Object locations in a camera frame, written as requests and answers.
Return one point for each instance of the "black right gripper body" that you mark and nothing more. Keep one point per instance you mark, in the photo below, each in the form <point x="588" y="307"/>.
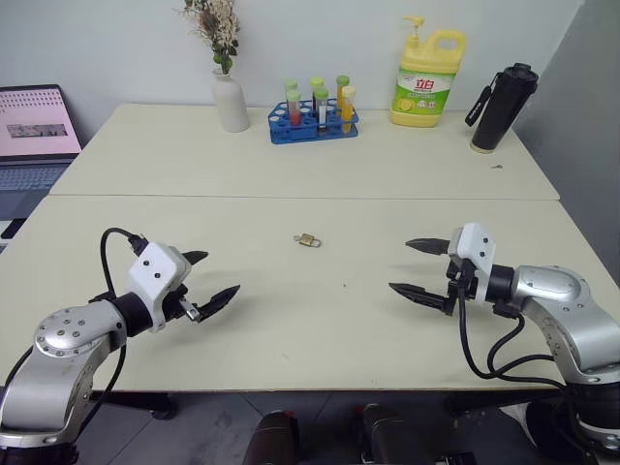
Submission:
<point x="460" y="283"/>

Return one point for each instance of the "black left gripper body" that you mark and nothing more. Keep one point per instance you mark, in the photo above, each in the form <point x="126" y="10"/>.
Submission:
<point x="178" y="302"/>

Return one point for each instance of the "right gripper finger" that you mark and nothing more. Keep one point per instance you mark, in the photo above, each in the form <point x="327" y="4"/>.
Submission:
<point x="419" y="294"/>
<point x="428" y="245"/>

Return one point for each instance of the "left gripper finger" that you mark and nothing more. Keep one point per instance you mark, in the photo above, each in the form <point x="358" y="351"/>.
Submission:
<point x="196" y="257"/>
<point x="220" y="300"/>

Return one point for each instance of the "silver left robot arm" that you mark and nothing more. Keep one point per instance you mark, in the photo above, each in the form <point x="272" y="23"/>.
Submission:
<point x="58" y="358"/>

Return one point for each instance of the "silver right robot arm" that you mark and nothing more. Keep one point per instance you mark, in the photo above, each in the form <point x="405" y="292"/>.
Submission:
<point x="567" y="310"/>

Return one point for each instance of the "small brass padlock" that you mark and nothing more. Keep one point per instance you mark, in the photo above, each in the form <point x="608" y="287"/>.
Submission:
<point x="307" y="239"/>

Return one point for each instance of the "dark rounded shape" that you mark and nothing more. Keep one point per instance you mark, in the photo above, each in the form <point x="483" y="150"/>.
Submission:
<point x="271" y="438"/>
<point x="385" y="436"/>

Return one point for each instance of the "white ceramic vase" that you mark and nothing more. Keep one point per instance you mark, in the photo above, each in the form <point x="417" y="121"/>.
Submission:
<point x="231" y="104"/>

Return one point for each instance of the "yellow-capped tube, orange liquid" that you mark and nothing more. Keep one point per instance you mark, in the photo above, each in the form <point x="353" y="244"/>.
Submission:
<point x="348" y="109"/>

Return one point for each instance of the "yellow dish soap pump bottle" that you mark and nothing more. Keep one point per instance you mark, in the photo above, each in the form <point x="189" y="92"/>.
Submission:
<point x="426" y="82"/>

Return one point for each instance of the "blue test tube rack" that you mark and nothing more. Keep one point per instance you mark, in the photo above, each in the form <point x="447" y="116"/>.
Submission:
<point x="310" y="127"/>

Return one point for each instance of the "green-capped tube, clear liquid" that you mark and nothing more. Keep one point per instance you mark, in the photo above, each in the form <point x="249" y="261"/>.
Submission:
<point x="321" y="109"/>

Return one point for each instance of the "green-capped tube, orange liquid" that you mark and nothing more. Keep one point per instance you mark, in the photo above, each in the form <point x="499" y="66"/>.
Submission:
<point x="342" y="92"/>

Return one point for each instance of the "green-capped tube, red liquid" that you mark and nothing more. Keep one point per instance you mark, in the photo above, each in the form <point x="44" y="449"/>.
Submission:
<point x="293" y="106"/>

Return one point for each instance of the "green-capped tube, dark liquid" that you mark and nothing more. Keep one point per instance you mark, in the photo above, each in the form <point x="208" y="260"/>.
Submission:
<point x="317" y="92"/>

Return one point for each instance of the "open grey laptop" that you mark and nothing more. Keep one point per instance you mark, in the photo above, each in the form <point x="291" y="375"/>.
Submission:
<point x="34" y="140"/>

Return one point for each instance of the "dried flower bunch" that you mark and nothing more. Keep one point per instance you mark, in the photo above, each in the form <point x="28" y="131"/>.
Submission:
<point x="216" y="29"/>

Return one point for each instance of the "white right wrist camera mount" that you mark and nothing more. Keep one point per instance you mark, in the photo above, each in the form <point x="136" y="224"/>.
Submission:
<point x="477" y="252"/>

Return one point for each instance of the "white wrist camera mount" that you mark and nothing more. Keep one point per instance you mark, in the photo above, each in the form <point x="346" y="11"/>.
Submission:
<point x="155" y="271"/>
<point x="477" y="252"/>

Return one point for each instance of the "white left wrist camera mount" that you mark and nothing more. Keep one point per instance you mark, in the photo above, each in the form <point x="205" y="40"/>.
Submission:
<point x="155" y="271"/>

